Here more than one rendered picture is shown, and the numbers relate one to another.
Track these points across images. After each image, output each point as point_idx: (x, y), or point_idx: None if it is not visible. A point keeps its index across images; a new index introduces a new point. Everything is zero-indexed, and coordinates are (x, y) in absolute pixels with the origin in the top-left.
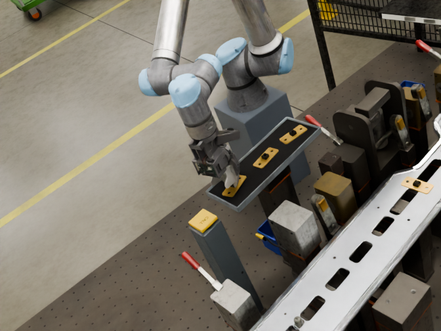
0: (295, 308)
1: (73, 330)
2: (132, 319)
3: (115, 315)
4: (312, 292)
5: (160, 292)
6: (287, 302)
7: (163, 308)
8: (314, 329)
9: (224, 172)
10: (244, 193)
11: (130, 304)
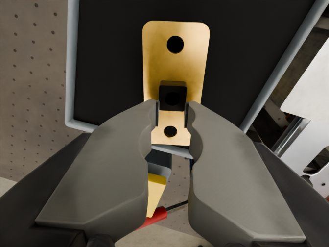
0: (296, 165)
1: (2, 135)
2: (45, 111)
3: (25, 113)
4: (321, 143)
5: (44, 76)
6: (284, 161)
7: (65, 92)
8: (323, 181)
9: (145, 143)
10: (220, 101)
11: (26, 98)
